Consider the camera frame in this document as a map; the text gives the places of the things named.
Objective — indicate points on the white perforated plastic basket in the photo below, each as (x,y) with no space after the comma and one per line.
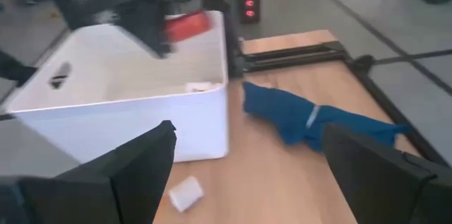
(106,132)

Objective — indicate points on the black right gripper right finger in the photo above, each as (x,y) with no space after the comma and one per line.
(385,188)

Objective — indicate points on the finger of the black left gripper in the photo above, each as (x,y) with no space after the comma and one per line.
(148,26)

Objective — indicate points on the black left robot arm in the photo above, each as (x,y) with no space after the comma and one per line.
(233,47)

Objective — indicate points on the black aluminium table frame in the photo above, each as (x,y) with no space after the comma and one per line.
(300,56)

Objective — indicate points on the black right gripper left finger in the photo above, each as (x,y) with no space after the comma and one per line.
(106,188)

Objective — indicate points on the short cream knit bandage roll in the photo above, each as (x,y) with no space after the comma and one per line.
(186,194)

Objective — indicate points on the blue cloth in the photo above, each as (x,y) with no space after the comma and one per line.
(282,111)

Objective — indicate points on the black box with red lights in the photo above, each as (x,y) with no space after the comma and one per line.
(250,1)

